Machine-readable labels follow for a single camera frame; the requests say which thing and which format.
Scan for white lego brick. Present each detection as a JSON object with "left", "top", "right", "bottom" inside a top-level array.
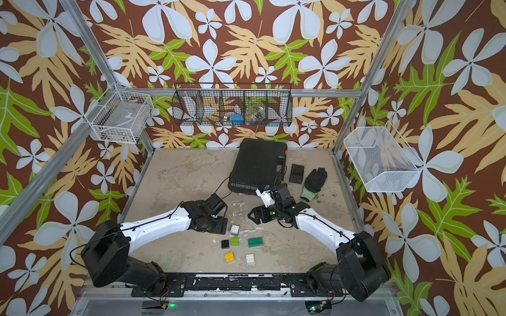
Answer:
[
  {"left": 245, "top": 254, "right": 255, "bottom": 265},
  {"left": 230, "top": 224, "right": 240, "bottom": 236}
]

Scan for black lego brick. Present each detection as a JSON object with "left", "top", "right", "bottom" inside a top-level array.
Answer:
[{"left": 221, "top": 240, "right": 230, "bottom": 249}]

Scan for dark green lego brick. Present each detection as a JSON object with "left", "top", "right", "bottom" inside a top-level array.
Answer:
[{"left": 247, "top": 237, "right": 264, "bottom": 248}]

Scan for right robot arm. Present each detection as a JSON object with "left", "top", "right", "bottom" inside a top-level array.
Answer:
[{"left": 248, "top": 184, "right": 391, "bottom": 302}]

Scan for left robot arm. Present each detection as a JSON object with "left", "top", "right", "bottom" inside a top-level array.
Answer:
[{"left": 80, "top": 194, "right": 228, "bottom": 296}]

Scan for yellow lego brick lower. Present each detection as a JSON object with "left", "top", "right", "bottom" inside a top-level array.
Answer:
[{"left": 225, "top": 252, "right": 235, "bottom": 263}]

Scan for small black box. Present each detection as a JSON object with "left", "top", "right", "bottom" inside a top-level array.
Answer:
[{"left": 289, "top": 164, "right": 304, "bottom": 184}]

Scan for black plastic tool case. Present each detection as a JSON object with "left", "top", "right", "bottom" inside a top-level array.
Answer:
[{"left": 228, "top": 139, "right": 287, "bottom": 195}]

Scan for black work glove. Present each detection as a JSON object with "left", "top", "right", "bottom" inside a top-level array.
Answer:
[{"left": 300, "top": 167, "right": 328, "bottom": 201}]

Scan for blue object in basket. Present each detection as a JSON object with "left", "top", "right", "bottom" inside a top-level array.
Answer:
[{"left": 229, "top": 114, "right": 245, "bottom": 126}]

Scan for white mesh basket right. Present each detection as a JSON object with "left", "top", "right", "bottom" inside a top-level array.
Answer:
[{"left": 344, "top": 122, "right": 422, "bottom": 193}]

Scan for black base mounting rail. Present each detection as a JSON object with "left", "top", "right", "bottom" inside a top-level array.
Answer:
[{"left": 131, "top": 273, "right": 345, "bottom": 298}]

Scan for black wire basket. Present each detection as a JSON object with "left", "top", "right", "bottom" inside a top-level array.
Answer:
[{"left": 170, "top": 83, "right": 293, "bottom": 127}]

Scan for white wire basket left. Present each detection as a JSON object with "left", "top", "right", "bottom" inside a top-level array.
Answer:
[{"left": 88, "top": 90, "right": 154, "bottom": 144}]

